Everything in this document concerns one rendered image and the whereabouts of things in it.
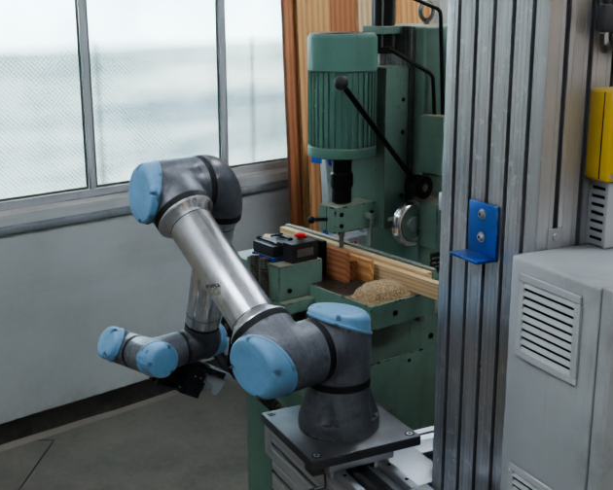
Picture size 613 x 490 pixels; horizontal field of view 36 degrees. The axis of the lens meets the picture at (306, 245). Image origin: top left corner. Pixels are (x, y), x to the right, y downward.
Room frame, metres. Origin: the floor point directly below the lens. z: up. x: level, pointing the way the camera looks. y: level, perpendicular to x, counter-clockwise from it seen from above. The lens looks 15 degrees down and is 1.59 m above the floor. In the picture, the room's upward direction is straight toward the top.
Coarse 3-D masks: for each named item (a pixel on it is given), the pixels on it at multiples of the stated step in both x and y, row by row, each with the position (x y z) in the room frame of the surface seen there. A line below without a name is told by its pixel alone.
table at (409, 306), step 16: (240, 256) 2.51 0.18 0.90; (320, 288) 2.22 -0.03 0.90; (336, 288) 2.21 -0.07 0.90; (352, 288) 2.21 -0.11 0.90; (272, 304) 2.22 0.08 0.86; (288, 304) 2.19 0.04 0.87; (304, 304) 2.21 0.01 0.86; (352, 304) 2.12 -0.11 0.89; (368, 304) 2.09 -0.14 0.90; (384, 304) 2.09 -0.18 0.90; (400, 304) 2.13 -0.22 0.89; (416, 304) 2.16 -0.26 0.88; (432, 304) 2.19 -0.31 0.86; (384, 320) 2.10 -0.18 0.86; (400, 320) 2.13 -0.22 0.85
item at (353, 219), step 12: (324, 204) 2.40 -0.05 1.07; (336, 204) 2.40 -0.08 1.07; (348, 204) 2.40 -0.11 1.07; (360, 204) 2.41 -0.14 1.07; (372, 204) 2.43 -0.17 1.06; (324, 216) 2.39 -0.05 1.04; (336, 216) 2.36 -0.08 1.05; (348, 216) 2.38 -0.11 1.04; (360, 216) 2.41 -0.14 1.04; (324, 228) 2.39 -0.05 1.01; (336, 228) 2.36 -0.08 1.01; (348, 228) 2.38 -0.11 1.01; (360, 228) 2.41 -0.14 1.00
